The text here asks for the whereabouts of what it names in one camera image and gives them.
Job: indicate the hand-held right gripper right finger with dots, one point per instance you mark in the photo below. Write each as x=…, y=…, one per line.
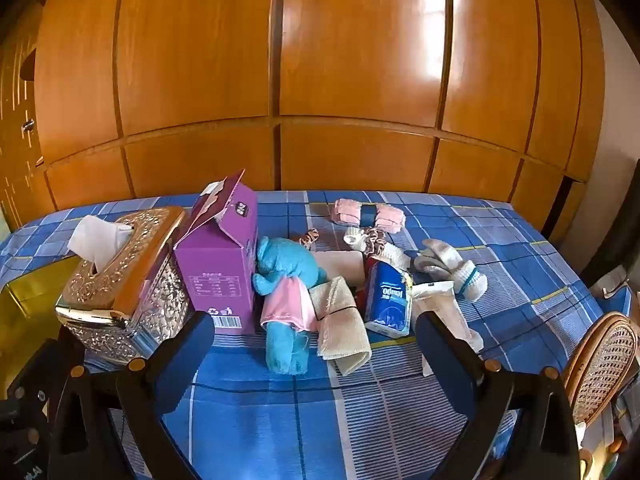
x=440, y=355

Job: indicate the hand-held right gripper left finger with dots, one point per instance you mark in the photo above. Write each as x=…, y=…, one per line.
x=192, y=350

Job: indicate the white plastic packet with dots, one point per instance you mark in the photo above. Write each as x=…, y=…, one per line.
x=445, y=300

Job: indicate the blue tissue packet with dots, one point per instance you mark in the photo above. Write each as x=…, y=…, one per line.
x=387, y=300

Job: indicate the white socks teal stripe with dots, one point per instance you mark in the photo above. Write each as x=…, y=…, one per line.
x=465, y=275

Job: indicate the beige cloth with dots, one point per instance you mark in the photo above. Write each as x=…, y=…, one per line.
x=335, y=330

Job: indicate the red cloth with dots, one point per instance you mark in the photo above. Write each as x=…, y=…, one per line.
x=372, y=263

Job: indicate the patterned scrunchie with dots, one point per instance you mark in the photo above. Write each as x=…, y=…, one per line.
x=374, y=245

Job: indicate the blue plush toy pink dress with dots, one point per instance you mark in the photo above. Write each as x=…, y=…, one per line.
x=287, y=260

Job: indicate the white foam pad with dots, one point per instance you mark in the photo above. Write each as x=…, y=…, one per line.
x=340, y=265

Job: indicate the gold tray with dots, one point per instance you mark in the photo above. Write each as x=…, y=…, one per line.
x=25, y=300

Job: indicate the small pink white packet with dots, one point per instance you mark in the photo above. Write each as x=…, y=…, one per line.
x=390, y=215

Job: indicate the brown satin scrunchie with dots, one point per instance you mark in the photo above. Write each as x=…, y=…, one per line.
x=310, y=236

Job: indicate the silver embossed tissue box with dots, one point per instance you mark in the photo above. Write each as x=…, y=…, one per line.
x=140, y=280

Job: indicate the purple carton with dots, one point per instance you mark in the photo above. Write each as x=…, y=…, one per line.
x=215, y=260

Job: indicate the white knit cloth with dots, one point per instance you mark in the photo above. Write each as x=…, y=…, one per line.
x=396, y=255

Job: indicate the blue plaid tablecloth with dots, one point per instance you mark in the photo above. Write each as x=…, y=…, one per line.
x=350, y=420

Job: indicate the white crumpled cloth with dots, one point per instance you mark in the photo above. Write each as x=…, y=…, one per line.
x=354, y=236

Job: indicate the white tissue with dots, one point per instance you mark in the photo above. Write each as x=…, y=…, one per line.
x=95, y=240

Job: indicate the wicker chair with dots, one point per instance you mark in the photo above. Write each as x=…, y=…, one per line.
x=600, y=370

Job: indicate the wooden door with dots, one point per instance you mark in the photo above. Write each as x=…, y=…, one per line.
x=15, y=160

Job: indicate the wooden wardrobe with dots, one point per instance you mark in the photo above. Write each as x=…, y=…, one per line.
x=350, y=60

